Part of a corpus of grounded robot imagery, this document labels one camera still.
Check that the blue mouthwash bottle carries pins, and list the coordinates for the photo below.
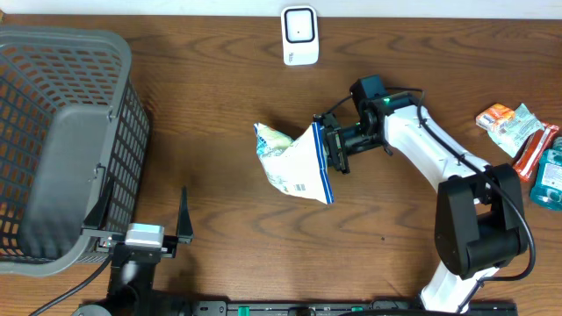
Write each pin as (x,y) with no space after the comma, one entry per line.
(547,189)

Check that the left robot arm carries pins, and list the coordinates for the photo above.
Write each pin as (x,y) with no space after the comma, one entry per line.
(130,292)

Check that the grey plastic shopping basket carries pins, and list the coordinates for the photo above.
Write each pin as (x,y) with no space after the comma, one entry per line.
(70,120)

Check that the light teal snack packet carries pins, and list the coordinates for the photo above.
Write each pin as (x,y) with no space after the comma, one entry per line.
(513,135)

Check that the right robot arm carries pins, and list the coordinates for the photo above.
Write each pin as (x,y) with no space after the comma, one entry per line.
(481,234)

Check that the red orange snack bar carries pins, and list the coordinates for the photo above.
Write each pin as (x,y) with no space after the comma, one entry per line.
(536,144)

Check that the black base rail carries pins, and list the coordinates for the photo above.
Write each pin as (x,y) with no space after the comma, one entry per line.
(379,307)

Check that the large yellow snack bag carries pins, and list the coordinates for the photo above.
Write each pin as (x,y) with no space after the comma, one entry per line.
(298,167)

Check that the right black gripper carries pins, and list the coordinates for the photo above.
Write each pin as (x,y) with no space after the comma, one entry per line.
(335,145)

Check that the white barcode scanner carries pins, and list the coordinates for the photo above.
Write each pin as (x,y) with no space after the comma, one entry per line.
(300,35)

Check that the small orange snack packet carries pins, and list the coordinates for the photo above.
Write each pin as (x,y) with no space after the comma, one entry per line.
(495,117)

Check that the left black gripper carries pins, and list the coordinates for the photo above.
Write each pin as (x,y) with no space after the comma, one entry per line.
(174,240)

